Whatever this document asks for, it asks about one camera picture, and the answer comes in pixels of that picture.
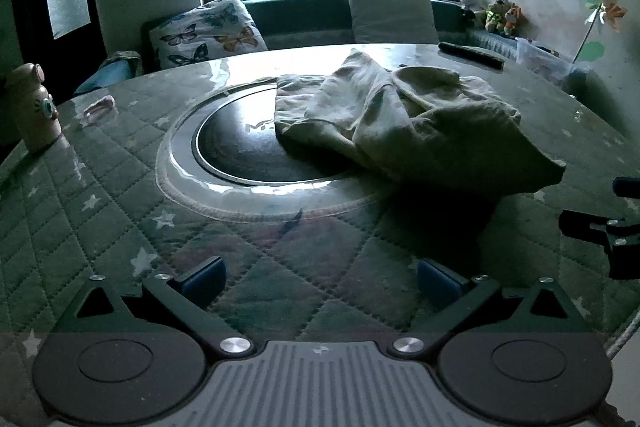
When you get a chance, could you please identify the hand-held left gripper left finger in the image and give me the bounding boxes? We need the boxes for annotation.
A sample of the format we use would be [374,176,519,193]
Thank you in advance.
[74,256,253,356]

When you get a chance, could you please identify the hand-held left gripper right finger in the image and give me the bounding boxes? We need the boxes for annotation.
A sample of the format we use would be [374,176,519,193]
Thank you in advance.
[390,258,571,356]

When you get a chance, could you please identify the pale dotted baby garment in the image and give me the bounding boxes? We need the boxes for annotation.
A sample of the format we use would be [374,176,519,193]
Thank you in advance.
[274,49,567,196]

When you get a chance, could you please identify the black round hotplate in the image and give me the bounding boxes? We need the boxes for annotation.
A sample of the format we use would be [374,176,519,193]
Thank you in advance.
[195,79,361,185]

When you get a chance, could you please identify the clear plastic storage box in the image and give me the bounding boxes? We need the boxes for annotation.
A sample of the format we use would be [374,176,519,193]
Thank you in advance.
[516,38,581,80]

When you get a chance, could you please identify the colourful pinwheel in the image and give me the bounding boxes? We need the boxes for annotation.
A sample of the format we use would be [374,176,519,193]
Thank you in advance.
[572,0,628,62]

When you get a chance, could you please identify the orange plush toy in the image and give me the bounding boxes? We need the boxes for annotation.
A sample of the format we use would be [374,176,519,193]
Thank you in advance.
[502,4,526,38]

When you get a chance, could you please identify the small pink object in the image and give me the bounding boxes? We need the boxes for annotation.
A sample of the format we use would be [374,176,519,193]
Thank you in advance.
[82,96,117,124]

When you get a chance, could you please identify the black remote control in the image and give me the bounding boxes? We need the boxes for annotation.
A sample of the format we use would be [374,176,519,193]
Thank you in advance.
[438,41,505,70]

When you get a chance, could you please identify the brown plush toys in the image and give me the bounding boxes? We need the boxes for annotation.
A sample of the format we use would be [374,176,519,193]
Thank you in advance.
[484,0,511,32]

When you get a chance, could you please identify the blue cloth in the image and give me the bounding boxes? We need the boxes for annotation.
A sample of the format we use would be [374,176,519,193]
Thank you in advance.
[75,51,146,95]

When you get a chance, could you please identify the pink cat face bottle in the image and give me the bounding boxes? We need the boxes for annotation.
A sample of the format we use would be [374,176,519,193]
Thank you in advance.
[5,63,62,154]

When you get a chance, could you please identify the cow plush toy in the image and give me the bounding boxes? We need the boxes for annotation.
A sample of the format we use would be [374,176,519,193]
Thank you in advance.
[460,0,487,25]

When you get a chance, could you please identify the butterfly print cushion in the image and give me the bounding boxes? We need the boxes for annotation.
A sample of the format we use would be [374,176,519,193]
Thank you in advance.
[149,0,269,70]

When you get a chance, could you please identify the plain white cushion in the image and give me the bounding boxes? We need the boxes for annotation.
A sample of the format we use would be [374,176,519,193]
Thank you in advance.
[346,0,441,45]

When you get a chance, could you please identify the teal sofa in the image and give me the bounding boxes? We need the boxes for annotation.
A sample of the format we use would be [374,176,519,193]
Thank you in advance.
[142,0,576,78]

